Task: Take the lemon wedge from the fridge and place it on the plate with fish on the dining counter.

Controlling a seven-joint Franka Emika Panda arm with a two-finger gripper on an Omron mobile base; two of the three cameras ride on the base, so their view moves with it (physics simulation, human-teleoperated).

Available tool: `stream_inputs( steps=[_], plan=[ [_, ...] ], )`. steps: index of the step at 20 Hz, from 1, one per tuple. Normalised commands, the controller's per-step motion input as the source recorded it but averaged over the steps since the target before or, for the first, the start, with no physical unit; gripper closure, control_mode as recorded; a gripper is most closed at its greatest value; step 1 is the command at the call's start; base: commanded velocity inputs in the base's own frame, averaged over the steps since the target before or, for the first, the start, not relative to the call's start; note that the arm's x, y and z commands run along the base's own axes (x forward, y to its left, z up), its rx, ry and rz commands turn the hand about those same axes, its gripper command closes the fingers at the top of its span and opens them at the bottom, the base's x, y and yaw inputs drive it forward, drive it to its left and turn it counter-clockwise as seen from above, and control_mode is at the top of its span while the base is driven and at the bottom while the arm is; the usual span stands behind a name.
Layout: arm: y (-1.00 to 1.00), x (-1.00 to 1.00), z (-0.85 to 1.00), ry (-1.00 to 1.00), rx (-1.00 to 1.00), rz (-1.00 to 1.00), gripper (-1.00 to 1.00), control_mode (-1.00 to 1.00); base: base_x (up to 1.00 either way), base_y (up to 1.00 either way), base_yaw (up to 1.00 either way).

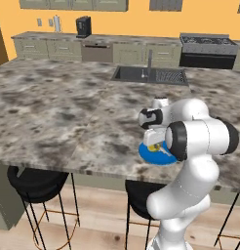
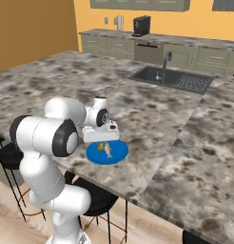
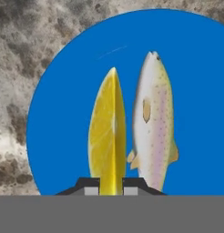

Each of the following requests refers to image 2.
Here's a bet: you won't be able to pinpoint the black coffee machine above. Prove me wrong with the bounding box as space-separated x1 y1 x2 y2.
131 15 152 38

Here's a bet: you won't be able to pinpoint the dark sink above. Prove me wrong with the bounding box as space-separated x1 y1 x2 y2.
127 65 216 95

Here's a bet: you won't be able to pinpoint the blue plate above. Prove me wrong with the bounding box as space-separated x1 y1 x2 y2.
86 139 129 166

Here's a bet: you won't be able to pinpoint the green wall cupboards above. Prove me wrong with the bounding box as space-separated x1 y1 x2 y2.
89 0 191 12

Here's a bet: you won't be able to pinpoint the grey fish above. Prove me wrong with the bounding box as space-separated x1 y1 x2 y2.
104 141 114 159

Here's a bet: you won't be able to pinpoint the white kettle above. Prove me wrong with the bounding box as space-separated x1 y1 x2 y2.
113 14 125 31

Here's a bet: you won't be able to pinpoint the dishwasher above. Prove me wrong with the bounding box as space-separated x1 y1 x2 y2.
133 41 165 66

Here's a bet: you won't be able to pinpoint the dark wall cupboard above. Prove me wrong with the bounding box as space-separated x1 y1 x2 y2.
212 0 234 12

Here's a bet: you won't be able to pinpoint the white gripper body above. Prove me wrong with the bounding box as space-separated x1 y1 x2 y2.
82 125 121 144

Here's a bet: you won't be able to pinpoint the black bar stool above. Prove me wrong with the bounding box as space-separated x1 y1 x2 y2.
64 171 129 244
0 134 47 223

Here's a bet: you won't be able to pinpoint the grey tap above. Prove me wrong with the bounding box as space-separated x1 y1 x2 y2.
161 51 173 85

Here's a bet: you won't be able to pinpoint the green base cupboards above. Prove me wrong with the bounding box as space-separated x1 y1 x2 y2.
79 29 234 77

